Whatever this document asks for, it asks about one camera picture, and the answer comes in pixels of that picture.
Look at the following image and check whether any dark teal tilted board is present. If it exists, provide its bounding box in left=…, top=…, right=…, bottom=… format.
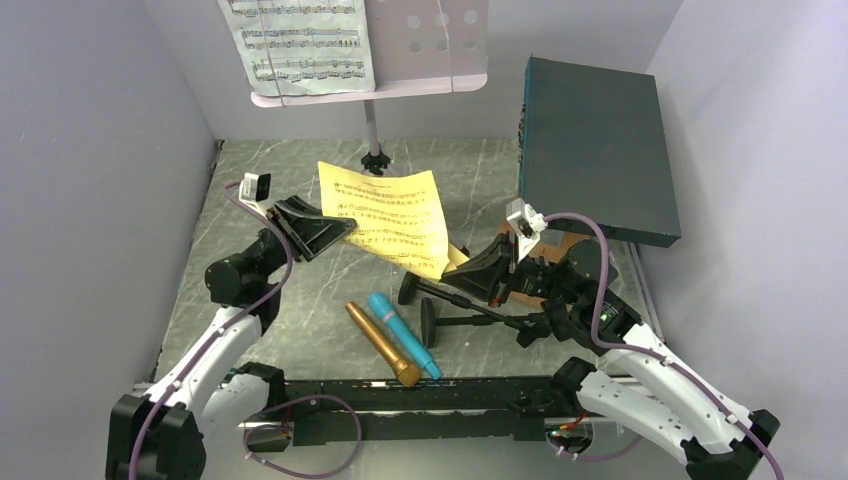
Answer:
left=518, top=57, right=682, bottom=248

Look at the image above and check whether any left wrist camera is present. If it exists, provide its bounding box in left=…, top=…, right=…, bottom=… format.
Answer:
left=238, top=172, right=272, bottom=203

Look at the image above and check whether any wooden base board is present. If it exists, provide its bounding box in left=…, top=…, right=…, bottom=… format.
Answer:
left=524, top=229, right=591, bottom=264

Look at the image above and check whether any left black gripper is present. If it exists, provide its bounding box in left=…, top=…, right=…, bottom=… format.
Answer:
left=244, top=195, right=362, bottom=282

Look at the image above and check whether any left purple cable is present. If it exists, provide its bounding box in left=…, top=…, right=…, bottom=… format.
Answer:
left=127, top=182, right=364, bottom=480

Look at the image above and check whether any blue microphone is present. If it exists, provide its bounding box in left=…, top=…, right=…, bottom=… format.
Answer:
left=368, top=292, right=442, bottom=380

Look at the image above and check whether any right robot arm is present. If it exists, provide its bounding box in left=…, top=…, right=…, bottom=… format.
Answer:
left=440, top=234, right=785, bottom=479

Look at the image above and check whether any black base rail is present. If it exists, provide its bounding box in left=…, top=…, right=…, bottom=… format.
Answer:
left=252, top=376, right=583, bottom=446

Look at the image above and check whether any lilac music stand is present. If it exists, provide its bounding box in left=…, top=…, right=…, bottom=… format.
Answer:
left=251, top=1, right=489, bottom=176

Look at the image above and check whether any purple cable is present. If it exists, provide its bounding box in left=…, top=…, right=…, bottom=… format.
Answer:
left=127, top=182, right=364, bottom=480
left=543, top=211, right=786, bottom=480

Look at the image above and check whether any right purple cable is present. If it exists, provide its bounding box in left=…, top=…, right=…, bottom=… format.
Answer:
left=543, top=211, right=786, bottom=480

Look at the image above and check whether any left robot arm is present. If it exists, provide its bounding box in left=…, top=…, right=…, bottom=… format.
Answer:
left=105, top=196, right=356, bottom=479

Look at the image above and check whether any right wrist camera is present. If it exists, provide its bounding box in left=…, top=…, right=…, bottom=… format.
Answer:
left=506, top=198, right=548, bottom=263

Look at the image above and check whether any yellow paper sheet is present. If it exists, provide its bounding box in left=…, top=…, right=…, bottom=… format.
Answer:
left=318, top=162, right=469, bottom=281

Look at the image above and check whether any white sheet music page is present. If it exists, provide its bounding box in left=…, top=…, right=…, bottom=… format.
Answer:
left=218, top=0, right=376, bottom=97

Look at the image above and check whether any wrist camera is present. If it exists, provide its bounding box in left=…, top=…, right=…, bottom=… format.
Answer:
left=238, top=172, right=272, bottom=203
left=506, top=198, right=548, bottom=263

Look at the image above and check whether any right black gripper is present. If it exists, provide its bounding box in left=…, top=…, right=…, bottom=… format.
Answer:
left=440, top=229, right=582, bottom=307

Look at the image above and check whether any black microphone stand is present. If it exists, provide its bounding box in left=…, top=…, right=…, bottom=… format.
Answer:
left=397, top=272, right=574, bottom=342
left=420, top=298, right=552, bottom=348

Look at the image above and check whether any gold microphone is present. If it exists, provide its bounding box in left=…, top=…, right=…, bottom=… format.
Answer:
left=345, top=302, right=421, bottom=387

